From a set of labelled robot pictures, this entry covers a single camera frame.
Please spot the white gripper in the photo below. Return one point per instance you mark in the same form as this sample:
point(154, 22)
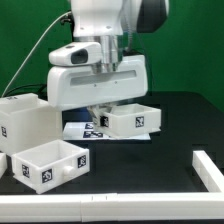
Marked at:
point(77, 87)

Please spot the white drawer without knob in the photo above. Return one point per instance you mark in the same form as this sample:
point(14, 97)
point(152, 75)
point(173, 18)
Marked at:
point(122, 121)

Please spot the white drawer cabinet box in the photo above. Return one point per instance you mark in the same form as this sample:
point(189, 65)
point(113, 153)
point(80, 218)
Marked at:
point(27, 121)

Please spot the white drawer with knob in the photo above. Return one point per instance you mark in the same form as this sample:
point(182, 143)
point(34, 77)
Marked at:
point(49, 165)

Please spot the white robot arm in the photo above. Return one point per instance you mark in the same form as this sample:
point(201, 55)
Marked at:
point(96, 68)

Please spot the white marker sheet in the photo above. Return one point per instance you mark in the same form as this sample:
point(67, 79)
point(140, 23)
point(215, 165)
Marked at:
point(82, 131)

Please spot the white block at left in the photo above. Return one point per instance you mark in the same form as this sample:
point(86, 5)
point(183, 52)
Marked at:
point(3, 164)

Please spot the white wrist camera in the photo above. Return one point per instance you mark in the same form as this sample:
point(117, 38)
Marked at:
point(76, 53)

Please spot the black camera stand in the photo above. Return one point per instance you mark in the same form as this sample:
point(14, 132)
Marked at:
point(67, 18)

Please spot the white front border rail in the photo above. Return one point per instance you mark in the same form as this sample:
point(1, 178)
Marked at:
point(111, 207)

